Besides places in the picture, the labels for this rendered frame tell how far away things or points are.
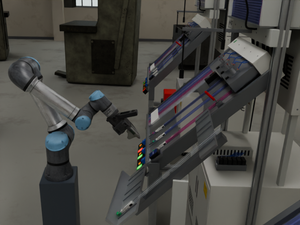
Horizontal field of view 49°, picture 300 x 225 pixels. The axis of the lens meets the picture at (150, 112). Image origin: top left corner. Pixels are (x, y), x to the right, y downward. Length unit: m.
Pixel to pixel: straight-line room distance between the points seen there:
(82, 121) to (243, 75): 0.81
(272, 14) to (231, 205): 0.93
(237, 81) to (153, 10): 9.14
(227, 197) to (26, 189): 1.68
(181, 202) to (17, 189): 1.79
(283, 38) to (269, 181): 0.74
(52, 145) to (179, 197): 0.75
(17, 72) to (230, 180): 1.18
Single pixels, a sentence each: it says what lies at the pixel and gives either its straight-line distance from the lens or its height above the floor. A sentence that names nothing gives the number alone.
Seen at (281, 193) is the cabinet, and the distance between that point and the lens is 1.82.
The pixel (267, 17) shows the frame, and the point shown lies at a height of 1.42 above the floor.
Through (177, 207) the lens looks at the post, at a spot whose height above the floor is 0.72.
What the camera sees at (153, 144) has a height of 0.74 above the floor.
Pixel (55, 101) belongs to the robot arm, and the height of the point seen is 0.98.
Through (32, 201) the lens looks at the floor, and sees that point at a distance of 2.72.
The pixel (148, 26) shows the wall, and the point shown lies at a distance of 10.61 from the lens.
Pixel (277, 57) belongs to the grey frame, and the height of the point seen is 1.27.
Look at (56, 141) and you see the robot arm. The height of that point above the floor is 0.77.
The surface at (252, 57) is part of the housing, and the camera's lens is 1.57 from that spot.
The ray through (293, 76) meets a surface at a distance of 1.62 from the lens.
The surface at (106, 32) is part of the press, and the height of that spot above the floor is 0.87.
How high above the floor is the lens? 1.51
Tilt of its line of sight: 20 degrees down
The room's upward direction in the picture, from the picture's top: 2 degrees clockwise
